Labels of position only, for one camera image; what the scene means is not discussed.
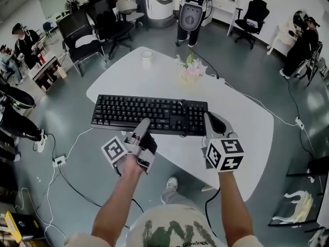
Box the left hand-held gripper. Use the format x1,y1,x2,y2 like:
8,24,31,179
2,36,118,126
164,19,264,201
101,117,158,175

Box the yellow and black box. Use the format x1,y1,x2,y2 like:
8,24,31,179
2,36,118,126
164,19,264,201
3,209,42,244

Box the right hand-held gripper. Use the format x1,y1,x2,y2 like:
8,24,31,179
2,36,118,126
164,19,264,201
200,112,245,173

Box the black keyboard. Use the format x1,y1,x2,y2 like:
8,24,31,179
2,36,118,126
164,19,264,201
90,94,209,137

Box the black office chair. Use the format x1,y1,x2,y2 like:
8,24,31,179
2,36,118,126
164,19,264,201
56,8,107,77
85,0,135,60
234,0,270,50

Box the black glass side table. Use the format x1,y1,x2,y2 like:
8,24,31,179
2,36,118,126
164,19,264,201
268,155,329,232

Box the white cup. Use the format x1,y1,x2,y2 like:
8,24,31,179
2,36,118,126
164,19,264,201
140,50,154,68

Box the person's white printed shirt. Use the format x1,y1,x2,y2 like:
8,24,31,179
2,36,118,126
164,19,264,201
63,204,266,247

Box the white desk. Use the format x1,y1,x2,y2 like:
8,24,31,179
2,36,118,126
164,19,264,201
86,46,275,203

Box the black keyboard cable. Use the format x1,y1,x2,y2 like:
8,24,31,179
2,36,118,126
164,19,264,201
179,99,190,138

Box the white cable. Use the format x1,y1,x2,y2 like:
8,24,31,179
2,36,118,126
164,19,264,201
63,127,95,162
208,74,299,126
13,165,68,242

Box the person's right forearm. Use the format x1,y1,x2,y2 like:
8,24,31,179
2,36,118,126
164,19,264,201
217,170,255,242

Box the pink flower bouquet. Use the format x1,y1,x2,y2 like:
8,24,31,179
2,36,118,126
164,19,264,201
175,53,208,86

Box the person's left forearm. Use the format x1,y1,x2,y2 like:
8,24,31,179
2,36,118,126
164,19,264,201
90,154,145,242

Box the small wooden cabinet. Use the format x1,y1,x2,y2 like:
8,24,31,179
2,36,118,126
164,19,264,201
27,55,68,94

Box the white robot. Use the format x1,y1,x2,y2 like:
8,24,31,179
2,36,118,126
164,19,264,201
142,0,181,28

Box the person's grey trouser leg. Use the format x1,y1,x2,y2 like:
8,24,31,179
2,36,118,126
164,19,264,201
160,186,197,212

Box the black round stool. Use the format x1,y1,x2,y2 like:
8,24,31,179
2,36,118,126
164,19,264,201
0,82,36,111

